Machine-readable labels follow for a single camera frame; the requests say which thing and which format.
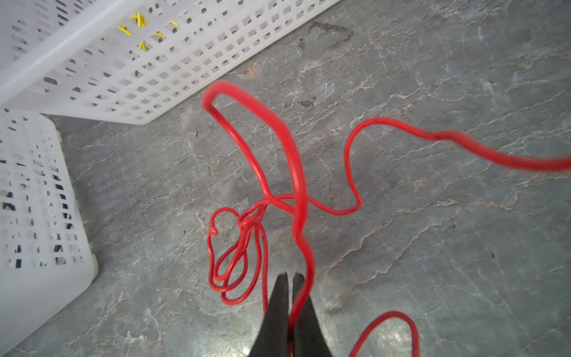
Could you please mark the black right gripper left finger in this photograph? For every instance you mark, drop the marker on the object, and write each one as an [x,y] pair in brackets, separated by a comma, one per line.
[272,339]

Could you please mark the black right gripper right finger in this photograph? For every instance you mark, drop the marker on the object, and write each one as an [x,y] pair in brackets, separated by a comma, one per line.
[307,339]

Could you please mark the white basket front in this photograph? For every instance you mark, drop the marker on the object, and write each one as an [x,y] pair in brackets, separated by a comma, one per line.
[46,260]

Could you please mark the white basket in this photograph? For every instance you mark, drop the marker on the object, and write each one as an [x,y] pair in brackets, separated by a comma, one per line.
[46,260]
[131,61]

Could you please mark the white basket back right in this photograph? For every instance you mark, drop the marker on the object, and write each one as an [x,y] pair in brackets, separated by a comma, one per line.
[131,61]

